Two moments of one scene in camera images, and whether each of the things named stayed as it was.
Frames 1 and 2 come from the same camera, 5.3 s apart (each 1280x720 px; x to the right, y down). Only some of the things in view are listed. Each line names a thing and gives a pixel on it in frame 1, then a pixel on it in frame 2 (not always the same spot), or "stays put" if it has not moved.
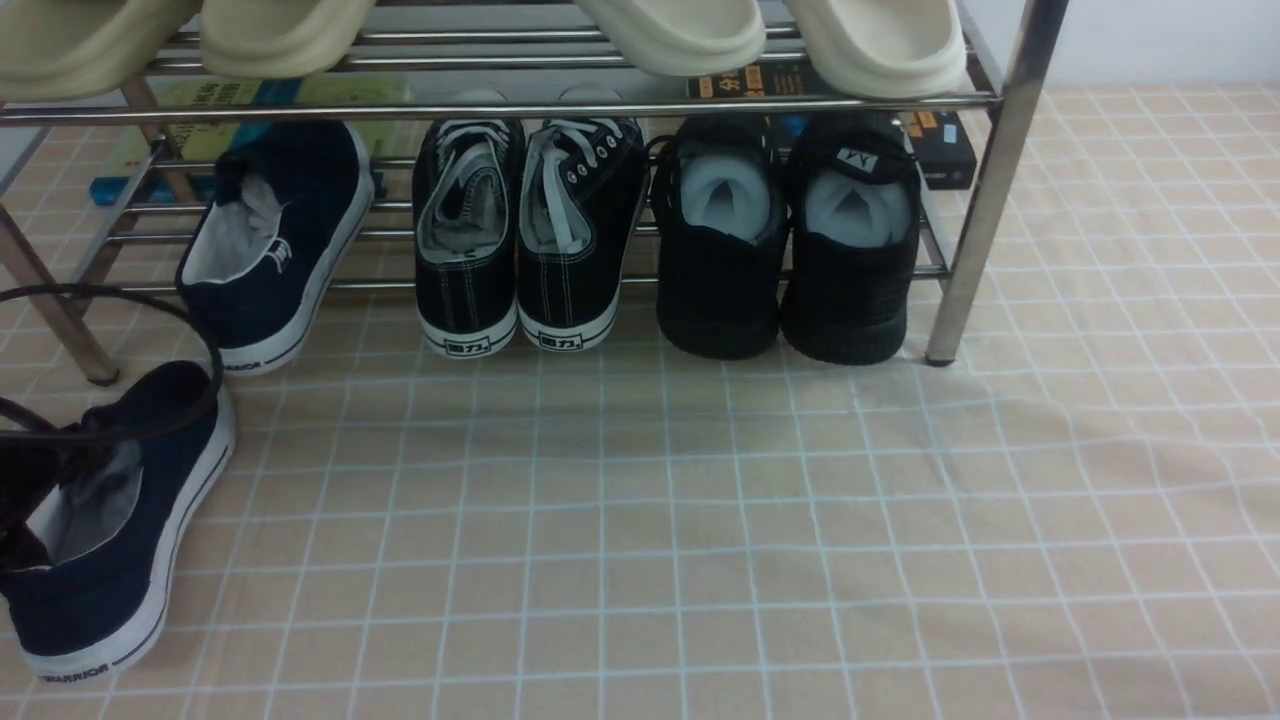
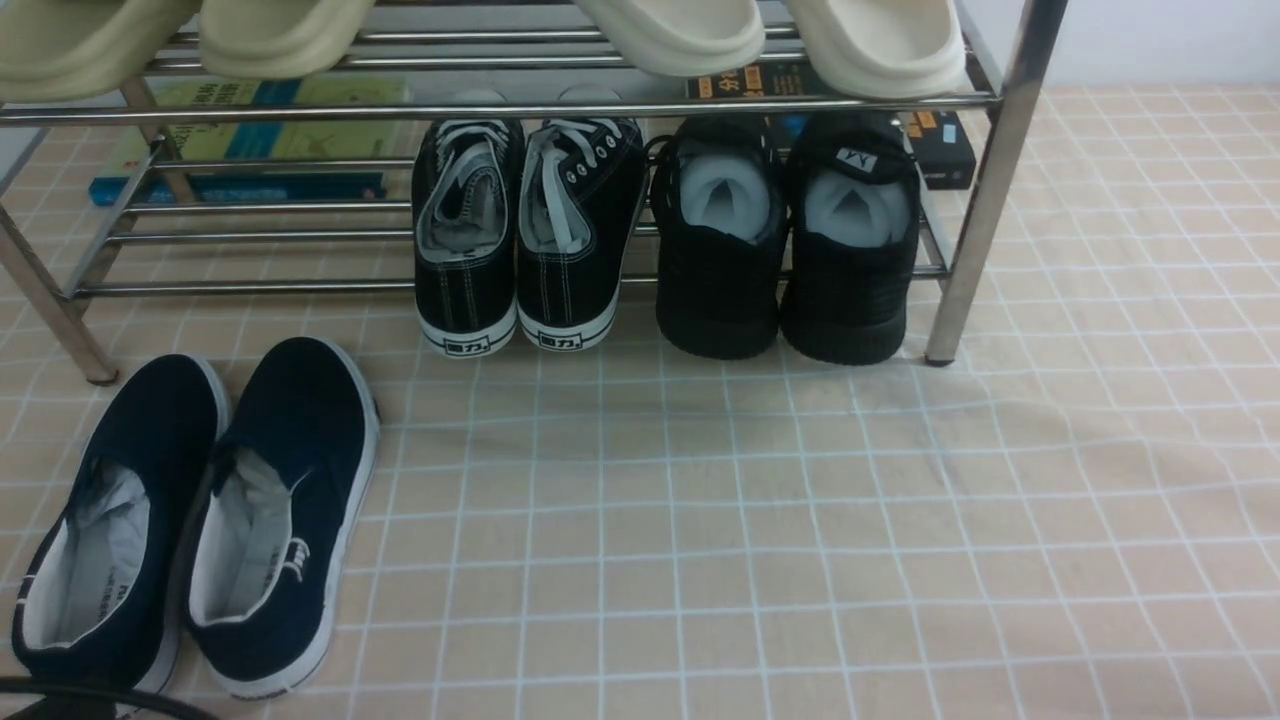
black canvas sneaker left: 469,195 stays put
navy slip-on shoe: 264,262 -> 278,514
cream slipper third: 682,38 stays put
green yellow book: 190,145 stays put
